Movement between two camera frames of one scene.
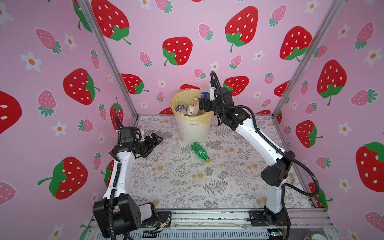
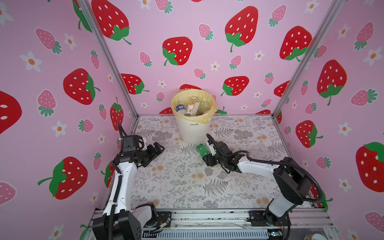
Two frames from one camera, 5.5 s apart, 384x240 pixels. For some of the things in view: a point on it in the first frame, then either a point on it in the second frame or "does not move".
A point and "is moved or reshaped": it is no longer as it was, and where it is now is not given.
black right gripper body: (211, 105) -> (213, 159)
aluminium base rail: (303, 224) does not move
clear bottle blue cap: (181, 109) does not move
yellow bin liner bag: (183, 97) does not move
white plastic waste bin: (193, 129) does not move
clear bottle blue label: (204, 94) is moved or reshaped
